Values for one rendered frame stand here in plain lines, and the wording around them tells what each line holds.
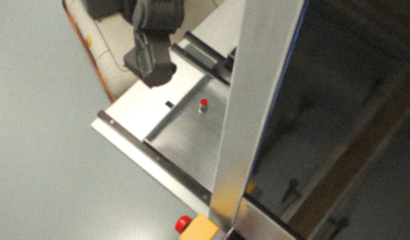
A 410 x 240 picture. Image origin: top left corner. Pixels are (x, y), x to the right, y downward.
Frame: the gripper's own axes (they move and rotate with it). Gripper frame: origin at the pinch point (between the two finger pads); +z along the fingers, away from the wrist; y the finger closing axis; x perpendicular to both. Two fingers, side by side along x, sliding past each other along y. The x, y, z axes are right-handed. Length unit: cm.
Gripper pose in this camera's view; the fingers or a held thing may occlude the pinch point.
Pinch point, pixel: (151, 84)
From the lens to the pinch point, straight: 124.8
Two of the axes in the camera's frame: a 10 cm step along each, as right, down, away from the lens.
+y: 7.6, 5.9, -2.8
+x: 6.5, -6.5, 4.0
